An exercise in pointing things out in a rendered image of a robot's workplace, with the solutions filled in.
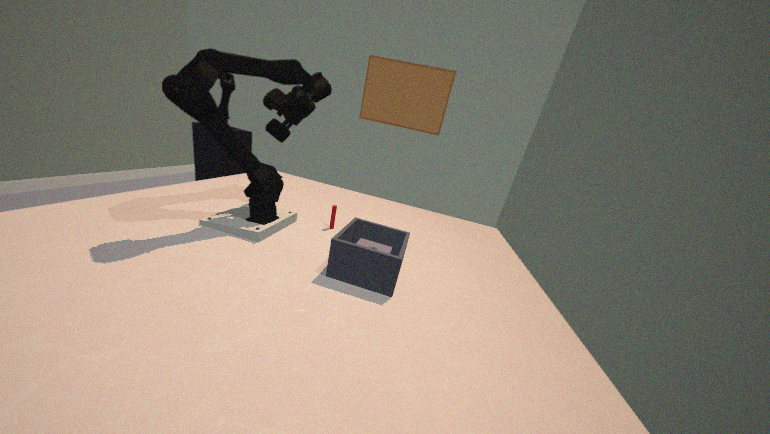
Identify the pink square plate with hole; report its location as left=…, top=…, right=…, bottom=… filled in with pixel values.
left=356, top=238, right=392, bottom=254

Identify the red peg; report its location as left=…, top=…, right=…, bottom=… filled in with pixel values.
left=329, top=205, right=337, bottom=229

